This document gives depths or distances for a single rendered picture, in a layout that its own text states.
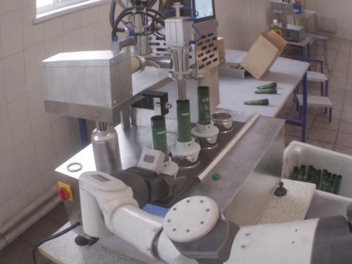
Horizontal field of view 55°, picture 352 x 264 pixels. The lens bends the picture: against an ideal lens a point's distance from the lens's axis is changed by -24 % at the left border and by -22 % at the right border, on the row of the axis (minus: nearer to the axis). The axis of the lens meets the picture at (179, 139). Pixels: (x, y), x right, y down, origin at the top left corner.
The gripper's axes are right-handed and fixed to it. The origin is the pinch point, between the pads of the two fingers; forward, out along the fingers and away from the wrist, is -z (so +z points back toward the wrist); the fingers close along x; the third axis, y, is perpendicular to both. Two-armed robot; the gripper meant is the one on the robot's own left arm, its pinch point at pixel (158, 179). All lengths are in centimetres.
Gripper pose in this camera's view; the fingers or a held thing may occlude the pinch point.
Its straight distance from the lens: 94.1
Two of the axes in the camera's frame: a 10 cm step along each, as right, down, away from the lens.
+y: 0.7, -9.8, -2.0
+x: 8.8, 1.6, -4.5
